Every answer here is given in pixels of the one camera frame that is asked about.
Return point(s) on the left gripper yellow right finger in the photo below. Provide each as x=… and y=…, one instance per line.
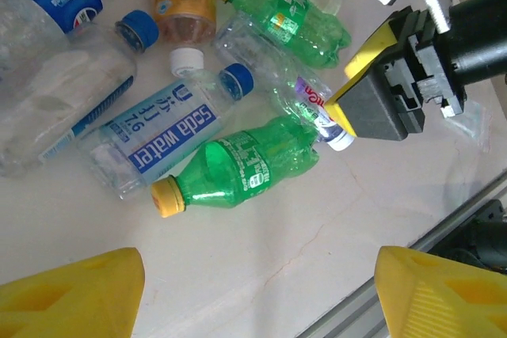
x=428, y=302

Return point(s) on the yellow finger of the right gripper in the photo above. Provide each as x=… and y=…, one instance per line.
x=376, y=112
x=380, y=47

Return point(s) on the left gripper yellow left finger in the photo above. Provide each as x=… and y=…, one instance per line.
x=71, y=302

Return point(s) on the clear bottle purple red label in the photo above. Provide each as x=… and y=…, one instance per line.
x=305, y=94

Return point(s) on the green soda bottle yellow cap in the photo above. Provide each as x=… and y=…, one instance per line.
x=293, y=17
x=237, y=172

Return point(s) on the soda water bottle blue cap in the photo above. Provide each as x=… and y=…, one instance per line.
x=170, y=136

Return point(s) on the clear bottle white cap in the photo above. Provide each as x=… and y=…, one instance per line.
x=186, y=61

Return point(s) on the red yellow label bottle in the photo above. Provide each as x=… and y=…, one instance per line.
x=182, y=1

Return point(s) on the clear bottle blue stripe label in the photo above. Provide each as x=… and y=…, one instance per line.
x=79, y=88

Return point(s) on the crumpled clear plastic bag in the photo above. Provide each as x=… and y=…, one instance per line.
x=471, y=128

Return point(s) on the long aluminium base rail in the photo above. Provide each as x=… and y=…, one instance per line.
x=352, y=314

